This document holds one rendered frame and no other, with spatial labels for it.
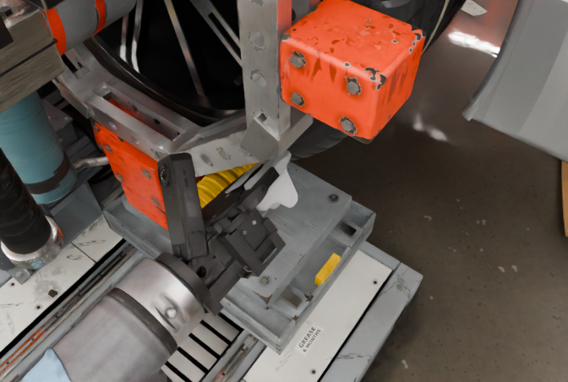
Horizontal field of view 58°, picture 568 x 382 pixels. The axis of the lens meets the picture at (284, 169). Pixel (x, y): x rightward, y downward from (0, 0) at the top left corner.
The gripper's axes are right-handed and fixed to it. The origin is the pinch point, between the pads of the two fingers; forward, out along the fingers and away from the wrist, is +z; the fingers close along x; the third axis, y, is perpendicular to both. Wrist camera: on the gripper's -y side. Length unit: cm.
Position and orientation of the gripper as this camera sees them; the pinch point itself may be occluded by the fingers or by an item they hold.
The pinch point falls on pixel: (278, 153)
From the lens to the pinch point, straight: 64.5
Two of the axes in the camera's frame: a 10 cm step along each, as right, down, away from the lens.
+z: 6.0, -6.3, 5.0
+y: 5.7, 7.7, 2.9
